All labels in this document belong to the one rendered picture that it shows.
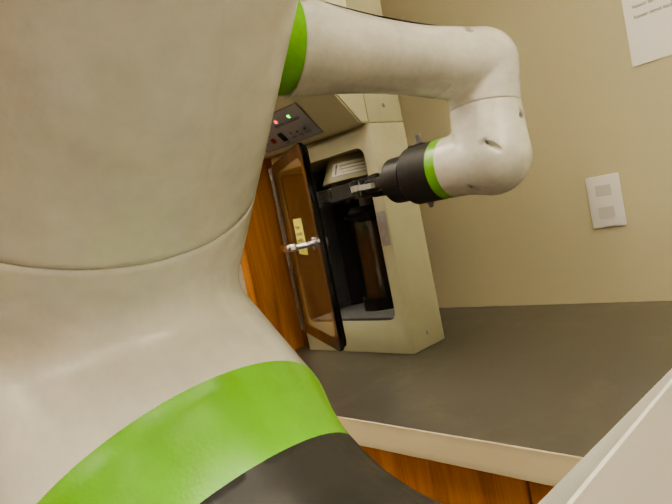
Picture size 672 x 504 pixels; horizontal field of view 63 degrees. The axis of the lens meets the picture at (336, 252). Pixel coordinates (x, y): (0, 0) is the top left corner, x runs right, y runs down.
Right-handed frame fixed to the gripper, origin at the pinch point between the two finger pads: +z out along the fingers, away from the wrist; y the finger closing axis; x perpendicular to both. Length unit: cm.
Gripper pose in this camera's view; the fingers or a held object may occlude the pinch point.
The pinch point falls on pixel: (326, 198)
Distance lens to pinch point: 103.4
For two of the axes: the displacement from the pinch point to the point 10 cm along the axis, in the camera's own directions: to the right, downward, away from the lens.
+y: -7.0, 1.8, -7.0
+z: -6.9, 1.0, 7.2
